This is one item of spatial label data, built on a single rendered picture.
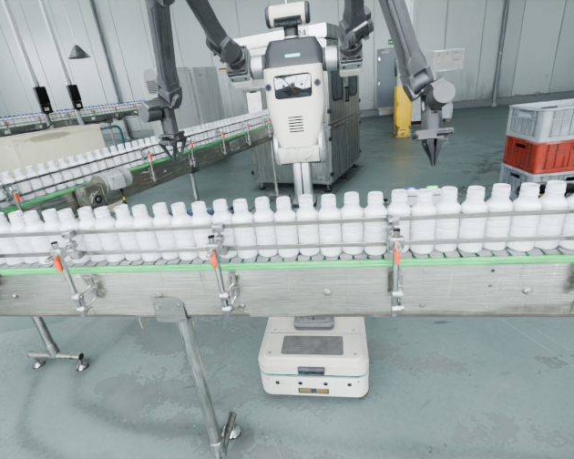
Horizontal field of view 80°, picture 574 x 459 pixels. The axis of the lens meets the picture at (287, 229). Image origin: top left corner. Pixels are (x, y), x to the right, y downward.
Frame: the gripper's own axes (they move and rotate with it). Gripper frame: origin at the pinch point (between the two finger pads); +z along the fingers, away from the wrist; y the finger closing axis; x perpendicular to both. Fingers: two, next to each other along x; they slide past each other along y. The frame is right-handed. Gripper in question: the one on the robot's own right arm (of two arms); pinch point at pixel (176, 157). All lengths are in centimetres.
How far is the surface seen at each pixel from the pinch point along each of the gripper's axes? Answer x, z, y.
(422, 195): 83, 5, 42
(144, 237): 8.3, 13.2, 45.1
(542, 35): 664, -64, -1175
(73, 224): -14.1, 9.1, 43.9
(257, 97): -49, -3, -346
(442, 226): 89, 13, 42
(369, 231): 71, 14, 43
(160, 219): 13.8, 8.5, 43.4
